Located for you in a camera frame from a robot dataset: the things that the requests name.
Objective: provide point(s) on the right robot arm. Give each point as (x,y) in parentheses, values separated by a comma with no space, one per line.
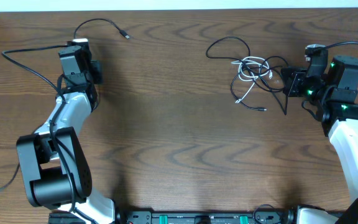
(330,86)

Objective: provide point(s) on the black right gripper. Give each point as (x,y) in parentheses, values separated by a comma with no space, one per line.
(292,82)

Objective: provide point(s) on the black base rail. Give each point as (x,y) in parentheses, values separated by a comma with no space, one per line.
(262,214)

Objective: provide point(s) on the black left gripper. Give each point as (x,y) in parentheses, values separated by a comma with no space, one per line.
(96,69)

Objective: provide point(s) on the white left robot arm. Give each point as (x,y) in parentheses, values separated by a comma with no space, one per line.
(54,169)

